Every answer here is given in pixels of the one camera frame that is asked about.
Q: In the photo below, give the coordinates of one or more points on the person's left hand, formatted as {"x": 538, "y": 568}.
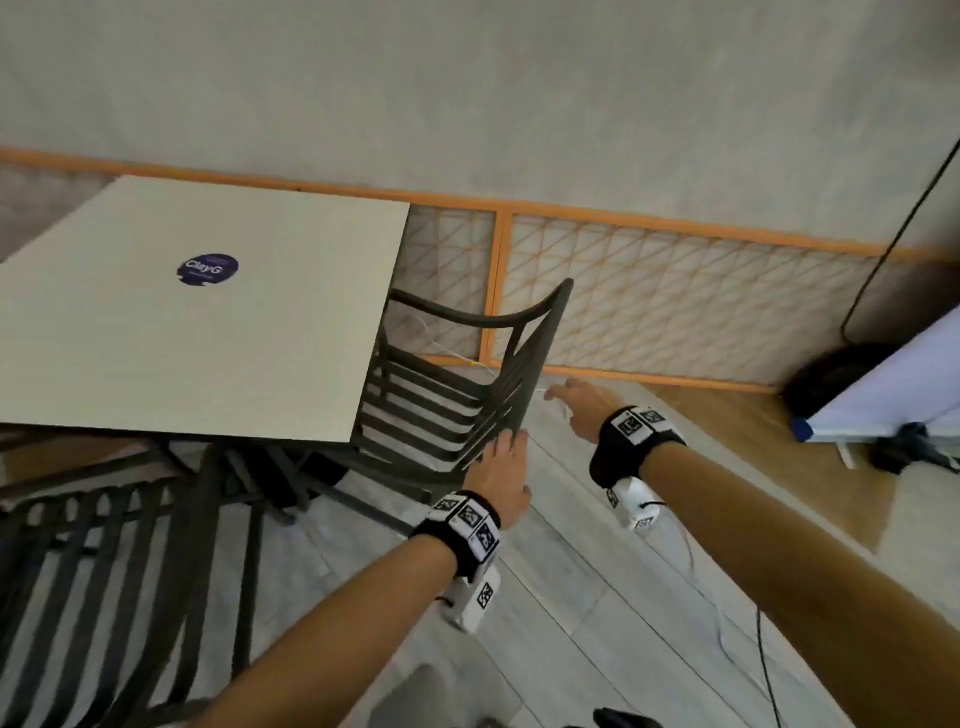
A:
{"x": 499, "y": 480}

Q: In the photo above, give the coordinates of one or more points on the person's right hand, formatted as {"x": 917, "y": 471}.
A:
{"x": 589, "y": 409}

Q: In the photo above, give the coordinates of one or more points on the dark slatted chair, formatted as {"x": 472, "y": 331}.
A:
{"x": 541, "y": 352}
{"x": 196, "y": 570}

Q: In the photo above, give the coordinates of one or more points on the person's right forearm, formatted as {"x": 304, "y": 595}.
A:
{"x": 787, "y": 570}

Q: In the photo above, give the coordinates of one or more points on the person's left forearm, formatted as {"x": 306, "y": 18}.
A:
{"x": 337, "y": 637}

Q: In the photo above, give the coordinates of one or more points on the person's grey trousers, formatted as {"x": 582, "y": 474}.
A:
{"x": 427, "y": 701}

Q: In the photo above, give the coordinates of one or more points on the person's black top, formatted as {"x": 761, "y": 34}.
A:
{"x": 626, "y": 720}

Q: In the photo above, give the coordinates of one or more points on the black right wristband with markers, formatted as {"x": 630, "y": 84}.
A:
{"x": 630, "y": 450}

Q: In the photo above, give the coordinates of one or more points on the black wristband with markers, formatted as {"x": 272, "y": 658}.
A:
{"x": 630, "y": 450}
{"x": 457, "y": 536}

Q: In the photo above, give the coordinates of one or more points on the black left wristband with markers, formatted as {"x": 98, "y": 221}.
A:
{"x": 457, "y": 536}

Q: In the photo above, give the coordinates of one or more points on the small black device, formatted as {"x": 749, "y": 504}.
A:
{"x": 911, "y": 446}

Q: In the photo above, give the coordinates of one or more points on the purple round sticker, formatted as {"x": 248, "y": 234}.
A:
{"x": 208, "y": 270}

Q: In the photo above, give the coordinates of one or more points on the white square table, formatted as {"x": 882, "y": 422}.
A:
{"x": 112, "y": 360}

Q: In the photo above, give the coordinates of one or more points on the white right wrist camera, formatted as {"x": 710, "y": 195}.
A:
{"x": 636, "y": 506}

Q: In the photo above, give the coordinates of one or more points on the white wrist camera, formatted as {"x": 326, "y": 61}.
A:
{"x": 469, "y": 600}
{"x": 636, "y": 506}

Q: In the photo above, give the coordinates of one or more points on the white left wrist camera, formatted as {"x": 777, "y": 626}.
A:
{"x": 469, "y": 600}

